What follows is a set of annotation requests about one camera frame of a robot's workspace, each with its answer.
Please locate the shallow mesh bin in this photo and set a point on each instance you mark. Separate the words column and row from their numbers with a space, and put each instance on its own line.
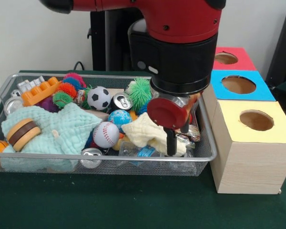
column 38, row 167

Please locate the silver drink can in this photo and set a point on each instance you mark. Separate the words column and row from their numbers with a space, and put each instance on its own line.
column 122, row 101
column 91, row 155

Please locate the white baseball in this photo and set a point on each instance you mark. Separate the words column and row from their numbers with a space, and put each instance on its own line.
column 106, row 134

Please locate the small soccer ball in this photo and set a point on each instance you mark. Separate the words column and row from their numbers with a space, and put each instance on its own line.
column 99, row 97

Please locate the cream yellow cloth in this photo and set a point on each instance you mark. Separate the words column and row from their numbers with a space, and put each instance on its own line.
column 145, row 132

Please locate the wooden box with three holes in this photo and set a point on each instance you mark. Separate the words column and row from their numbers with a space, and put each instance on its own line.
column 252, row 162

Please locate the green spiky ball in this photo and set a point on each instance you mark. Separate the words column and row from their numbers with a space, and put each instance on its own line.
column 140, row 91

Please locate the mint green cloth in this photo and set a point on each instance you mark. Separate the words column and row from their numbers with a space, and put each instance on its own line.
column 69, row 128

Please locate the toy hamburger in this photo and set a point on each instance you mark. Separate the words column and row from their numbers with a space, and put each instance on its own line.
column 23, row 134

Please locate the dark green table cloth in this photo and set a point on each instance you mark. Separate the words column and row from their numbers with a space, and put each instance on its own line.
column 109, row 202

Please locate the orange toy brick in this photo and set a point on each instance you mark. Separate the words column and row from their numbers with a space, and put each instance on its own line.
column 38, row 94

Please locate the blue globe ball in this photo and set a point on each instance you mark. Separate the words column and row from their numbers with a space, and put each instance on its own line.
column 119, row 118

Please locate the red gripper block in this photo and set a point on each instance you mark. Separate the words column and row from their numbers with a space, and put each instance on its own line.
column 166, row 113

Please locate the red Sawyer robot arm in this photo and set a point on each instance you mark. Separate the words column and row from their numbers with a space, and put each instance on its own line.
column 176, row 47

